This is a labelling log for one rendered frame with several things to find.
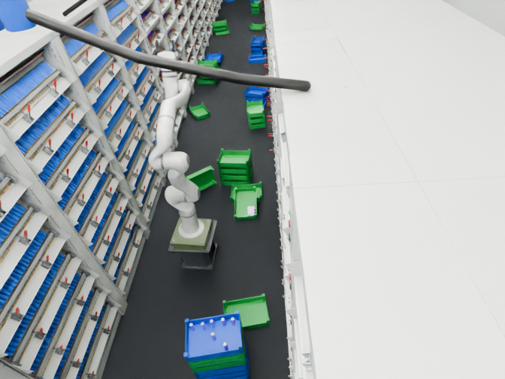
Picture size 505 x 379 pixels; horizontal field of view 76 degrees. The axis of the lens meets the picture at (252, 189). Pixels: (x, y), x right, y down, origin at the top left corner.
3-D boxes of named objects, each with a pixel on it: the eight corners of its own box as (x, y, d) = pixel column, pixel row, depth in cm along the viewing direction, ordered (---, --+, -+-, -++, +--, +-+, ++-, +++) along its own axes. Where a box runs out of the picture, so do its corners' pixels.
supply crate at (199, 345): (187, 362, 168) (183, 356, 163) (188, 325, 183) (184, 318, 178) (243, 353, 169) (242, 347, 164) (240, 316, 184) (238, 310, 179)
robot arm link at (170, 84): (176, 77, 185) (161, 77, 185) (179, 100, 192) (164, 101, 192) (179, 74, 193) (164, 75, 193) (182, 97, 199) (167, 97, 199)
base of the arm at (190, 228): (176, 238, 236) (172, 222, 224) (180, 219, 250) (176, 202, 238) (202, 238, 236) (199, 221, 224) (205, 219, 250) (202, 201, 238)
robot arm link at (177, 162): (179, 190, 227) (201, 189, 227) (176, 205, 221) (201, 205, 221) (160, 147, 184) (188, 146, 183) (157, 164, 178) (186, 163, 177)
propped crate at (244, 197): (257, 219, 292) (256, 215, 285) (235, 219, 294) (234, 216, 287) (256, 190, 307) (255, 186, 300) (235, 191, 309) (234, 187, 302)
